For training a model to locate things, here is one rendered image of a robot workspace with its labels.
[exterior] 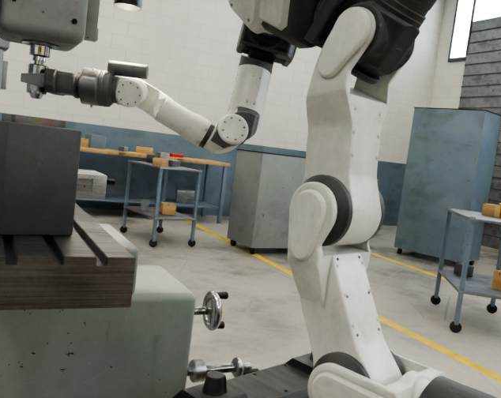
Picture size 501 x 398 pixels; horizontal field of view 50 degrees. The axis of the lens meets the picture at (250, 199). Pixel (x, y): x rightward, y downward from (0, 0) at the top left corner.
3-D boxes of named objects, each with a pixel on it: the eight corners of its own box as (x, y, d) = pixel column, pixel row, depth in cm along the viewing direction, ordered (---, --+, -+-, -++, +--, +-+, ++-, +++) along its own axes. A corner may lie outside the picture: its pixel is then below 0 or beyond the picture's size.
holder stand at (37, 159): (43, 215, 114) (52, 120, 112) (73, 235, 96) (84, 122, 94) (-20, 213, 107) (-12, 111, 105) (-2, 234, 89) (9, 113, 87)
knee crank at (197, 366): (253, 371, 158) (255, 351, 157) (262, 380, 152) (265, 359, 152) (182, 377, 148) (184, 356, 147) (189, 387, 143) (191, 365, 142)
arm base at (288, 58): (285, 80, 147) (291, 47, 152) (300, 49, 136) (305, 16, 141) (232, 64, 145) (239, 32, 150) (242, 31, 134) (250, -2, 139)
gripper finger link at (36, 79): (22, 70, 129) (48, 73, 130) (20, 84, 129) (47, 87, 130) (20, 69, 128) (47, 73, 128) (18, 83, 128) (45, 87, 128)
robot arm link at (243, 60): (276, 84, 148) (286, 39, 151) (284, 73, 140) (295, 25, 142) (235, 73, 147) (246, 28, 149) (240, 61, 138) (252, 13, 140)
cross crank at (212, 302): (215, 322, 169) (220, 285, 168) (231, 336, 159) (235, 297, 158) (167, 324, 162) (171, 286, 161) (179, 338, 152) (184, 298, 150)
